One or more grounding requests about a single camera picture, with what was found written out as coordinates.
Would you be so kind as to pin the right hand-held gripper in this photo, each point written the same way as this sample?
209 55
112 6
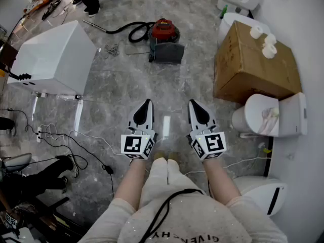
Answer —
213 143

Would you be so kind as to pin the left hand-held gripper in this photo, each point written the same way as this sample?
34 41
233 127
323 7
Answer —
131 144

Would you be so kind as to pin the person's left forearm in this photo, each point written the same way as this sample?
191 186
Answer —
131 181

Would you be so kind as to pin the person's right forearm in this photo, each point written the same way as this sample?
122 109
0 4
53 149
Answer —
220 178

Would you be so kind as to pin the person's yellow shoe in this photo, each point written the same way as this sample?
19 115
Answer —
174 156
160 156

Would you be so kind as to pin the white toilet with open lid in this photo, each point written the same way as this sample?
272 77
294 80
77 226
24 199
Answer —
253 113

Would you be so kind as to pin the clear plastic cup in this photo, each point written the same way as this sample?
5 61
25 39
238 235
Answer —
269 120

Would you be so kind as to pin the large cardboard box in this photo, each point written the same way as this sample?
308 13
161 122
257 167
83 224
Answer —
253 67

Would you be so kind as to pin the red vacuum cleaner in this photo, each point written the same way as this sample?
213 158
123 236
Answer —
164 30

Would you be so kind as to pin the person's beige clothing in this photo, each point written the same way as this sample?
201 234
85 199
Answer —
189 219

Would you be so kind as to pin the white power strip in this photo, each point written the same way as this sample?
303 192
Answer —
39 135

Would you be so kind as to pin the metal vacuum wand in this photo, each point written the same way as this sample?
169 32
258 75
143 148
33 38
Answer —
95 26

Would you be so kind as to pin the green bottle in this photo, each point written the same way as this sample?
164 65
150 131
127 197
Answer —
223 11

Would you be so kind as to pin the large white cabinet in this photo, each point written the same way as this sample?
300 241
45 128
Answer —
50 54

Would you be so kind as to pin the grey chair seat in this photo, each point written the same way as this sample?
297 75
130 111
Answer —
16 161

